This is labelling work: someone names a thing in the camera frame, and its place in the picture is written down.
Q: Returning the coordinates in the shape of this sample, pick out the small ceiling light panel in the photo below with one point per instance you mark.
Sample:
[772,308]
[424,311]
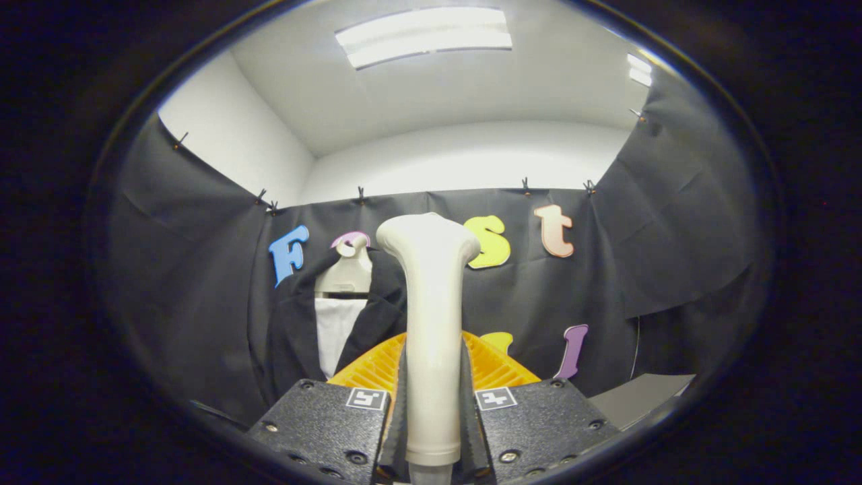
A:
[640,69]

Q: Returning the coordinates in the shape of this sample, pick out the black suit jacket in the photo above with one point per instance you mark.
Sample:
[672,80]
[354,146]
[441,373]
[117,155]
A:
[293,337]

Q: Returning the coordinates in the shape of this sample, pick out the large ceiling light panel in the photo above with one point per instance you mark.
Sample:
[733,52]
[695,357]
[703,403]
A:
[424,37]

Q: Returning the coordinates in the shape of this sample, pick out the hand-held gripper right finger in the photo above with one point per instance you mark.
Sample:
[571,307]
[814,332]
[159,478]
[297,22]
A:
[539,424]

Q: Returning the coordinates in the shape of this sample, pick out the grey cabinet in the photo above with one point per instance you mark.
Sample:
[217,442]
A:
[640,397]

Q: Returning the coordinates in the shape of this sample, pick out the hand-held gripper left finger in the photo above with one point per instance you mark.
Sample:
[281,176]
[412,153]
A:
[323,431]

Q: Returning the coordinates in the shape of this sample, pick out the white garment steamer head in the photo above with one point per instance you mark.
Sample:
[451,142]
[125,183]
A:
[431,303]

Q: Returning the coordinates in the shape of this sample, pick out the black backdrop cloth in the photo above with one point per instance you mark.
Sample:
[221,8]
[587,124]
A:
[188,269]

